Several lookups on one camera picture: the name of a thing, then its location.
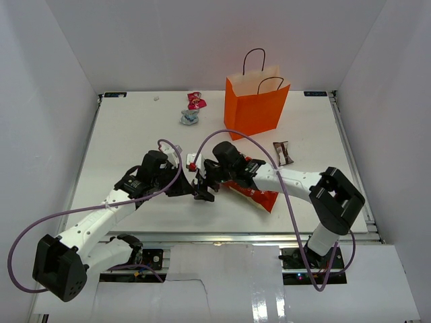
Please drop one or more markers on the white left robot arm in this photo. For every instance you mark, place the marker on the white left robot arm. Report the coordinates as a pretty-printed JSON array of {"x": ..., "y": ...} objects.
[{"x": 86, "y": 234}]

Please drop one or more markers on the large red chips bag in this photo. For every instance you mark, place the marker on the large red chips bag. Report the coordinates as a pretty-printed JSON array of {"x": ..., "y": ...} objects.
[{"x": 259, "y": 196}]

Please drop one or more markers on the aluminium front table rail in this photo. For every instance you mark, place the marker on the aluminium front table rail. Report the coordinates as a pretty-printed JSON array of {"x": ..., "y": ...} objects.
[{"x": 215, "y": 238}]

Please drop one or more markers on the red candy wrapper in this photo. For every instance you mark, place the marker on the red candy wrapper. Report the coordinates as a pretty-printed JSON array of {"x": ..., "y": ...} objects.
[{"x": 195, "y": 101}]

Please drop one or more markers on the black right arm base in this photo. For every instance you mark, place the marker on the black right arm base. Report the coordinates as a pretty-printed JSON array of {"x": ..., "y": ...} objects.
[{"x": 291, "y": 259}]

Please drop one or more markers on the white front cover board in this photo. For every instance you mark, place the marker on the white front cover board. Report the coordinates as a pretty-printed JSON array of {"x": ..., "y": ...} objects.
[{"x": 239, "y": 283}]

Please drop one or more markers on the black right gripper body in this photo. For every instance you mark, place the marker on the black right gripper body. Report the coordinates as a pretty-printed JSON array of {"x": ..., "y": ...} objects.
[{"x": 217, "y": 174}]

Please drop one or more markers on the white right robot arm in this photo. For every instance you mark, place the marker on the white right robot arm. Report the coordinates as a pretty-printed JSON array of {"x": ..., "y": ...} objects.
[{"x": 336, "y": 201}]

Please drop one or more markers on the orange paper bag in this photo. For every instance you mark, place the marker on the orange paper bag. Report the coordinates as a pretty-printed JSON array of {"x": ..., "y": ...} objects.
[{"x": 254, "y": 99}]

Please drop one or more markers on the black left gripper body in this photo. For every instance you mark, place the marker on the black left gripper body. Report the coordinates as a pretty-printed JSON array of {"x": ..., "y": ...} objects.
[{"x": 170, "y": 173}]

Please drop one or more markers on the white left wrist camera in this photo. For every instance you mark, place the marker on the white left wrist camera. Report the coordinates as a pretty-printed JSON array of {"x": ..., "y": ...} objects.
[{"x": 173, "y": 157}]

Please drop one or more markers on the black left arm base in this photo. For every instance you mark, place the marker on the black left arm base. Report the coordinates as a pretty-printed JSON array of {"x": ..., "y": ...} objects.
[{"x": 146, "y": 260}]

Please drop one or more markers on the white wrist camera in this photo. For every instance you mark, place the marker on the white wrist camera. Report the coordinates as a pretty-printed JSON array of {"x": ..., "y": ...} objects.
[
  {"x": 194, "y": 162},
  {"x": 173, "y": 157}
]

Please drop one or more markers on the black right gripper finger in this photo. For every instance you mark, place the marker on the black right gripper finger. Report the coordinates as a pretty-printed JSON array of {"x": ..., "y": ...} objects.
[
  {"x": 204, "y": 195},
  {"x": 199, "y": 183}
]

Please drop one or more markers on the brown chocolate snack packet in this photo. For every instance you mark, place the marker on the brown chocolate snack packet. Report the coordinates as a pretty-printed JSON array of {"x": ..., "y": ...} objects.
[{"x": 281, "y": 149}]

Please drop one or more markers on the silver blue candy wrapper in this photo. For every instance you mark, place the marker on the silver blue candy wrapper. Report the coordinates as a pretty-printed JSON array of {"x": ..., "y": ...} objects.
[{"x": 189, "y": 117}]

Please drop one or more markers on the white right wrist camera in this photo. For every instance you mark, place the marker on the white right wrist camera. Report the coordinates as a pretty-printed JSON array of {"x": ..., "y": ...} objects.
[{"x": 194, "y": 162}]

